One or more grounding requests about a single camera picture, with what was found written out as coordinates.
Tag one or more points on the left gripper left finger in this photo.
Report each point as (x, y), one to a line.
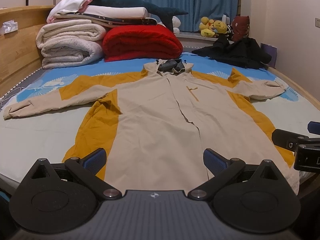
(86, 170)

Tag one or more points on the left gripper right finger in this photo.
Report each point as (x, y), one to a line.
(224, 171)

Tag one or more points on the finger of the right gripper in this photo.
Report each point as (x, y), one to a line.
(285, 139)
(314, 127)

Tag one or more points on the beige and mustard jacket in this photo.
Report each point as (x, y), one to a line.
(155, 126)

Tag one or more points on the black clothes pile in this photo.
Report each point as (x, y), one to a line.
(244, 53)

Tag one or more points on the blue white patterned bedsheet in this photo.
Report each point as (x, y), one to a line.
(50, 135)

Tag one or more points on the purple box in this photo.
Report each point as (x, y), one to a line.
(272, 51)

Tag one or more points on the white folded quilt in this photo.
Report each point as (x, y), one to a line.
(69, 51)

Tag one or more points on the cream folded blanket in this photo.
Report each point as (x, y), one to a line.
(83, 29)

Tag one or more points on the red folded blanket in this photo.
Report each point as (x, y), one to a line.
(141, 41)

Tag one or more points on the yellow plush toy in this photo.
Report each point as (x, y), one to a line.
(212, 28)

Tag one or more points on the white plush toy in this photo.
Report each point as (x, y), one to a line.
(176, 23)

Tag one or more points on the tissue pack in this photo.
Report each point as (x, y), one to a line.
(8, 27)

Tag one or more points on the pink white garment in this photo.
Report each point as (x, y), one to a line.
(67, 6)

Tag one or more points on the blue shark plush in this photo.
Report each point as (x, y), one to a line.
(165, 14)

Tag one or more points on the wooden bed frame rail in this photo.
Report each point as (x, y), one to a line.
(299, 89)

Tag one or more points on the wall socket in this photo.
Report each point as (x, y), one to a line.
(317, 22)

